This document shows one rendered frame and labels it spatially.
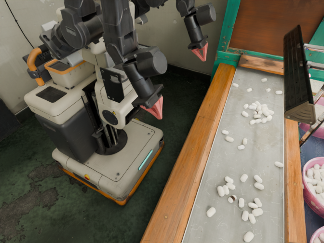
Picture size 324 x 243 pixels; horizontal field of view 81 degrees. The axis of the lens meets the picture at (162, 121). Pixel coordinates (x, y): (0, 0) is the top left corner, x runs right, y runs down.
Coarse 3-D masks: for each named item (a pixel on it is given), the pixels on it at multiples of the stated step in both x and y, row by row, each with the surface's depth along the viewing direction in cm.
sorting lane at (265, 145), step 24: (240, 72) 129; (240, 96) 111; (264, 96) 111; (240, 120) 98; (216, 144) 87; (240, 144) 87; (264, 144) 87; (216, 168) 79; (240, 168) 79; (264, 168) 79; (216, 192) 72; (240, 192) 72; (264, 192) 72; (192, 216) 66; (216, 216) 66; (240, 216) 66; (264, 216) 66; (192, 240) 61; (216, 240) 61; (240, 240) 61; (264, 240) 61
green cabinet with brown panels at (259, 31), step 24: (240, 0) 106; (264, 0) 103; (288, 0) 99; (312, 0) 95; (240, 24) 115; (264, 24) 110; (288, 24) 105; (312, 24) 101; (240, 48) 124; (264, 48) 118
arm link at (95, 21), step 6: (84, 18) 51; (90, 18) 52; (96, 18) 53; (90, 24) 51; (96, 24) 53; (90, 30) 51; (96, 30) 53; (102, 30) 55; (90, 36) 52; (96, 36) 54; (90, 42) 54; (96, 42) 58
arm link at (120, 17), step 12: (108, 0) 42; (120, 0) 42; (108, 12) 43; (120, 12) 43; (108, 24) 45; (120, 24) 44; (132, 24) 48; (108, 36) 47; (120, 36) 46; (132, 36) 50; (120, 48) 48; (132, 48) 51
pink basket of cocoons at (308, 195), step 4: (312, 160) 78; (316, 160) 79; (320, 160) 79; (308, 164) 78; (312, 164) 80; (320, 164) 81; (304, 168) 75; (308, 168) 80; (304, 172) 74; (304, 176) 73; (304, 180) 72; (304, 184) 73; (304, 188) 74; (308, 188) 70; (304, 192) 74; (308, 192) 71; (304, 196) 75; (308, 196) 72; (312, 196) 68; (308, 200) 73; (312, 200) 70; (316, 200) 67; (308, 204) 74; (316, 204) 69; (320, 204) 66; (312, 208) 73; (316, 208) 70; (320, 208) 68; (316, 212) 72; (320, 212) 70
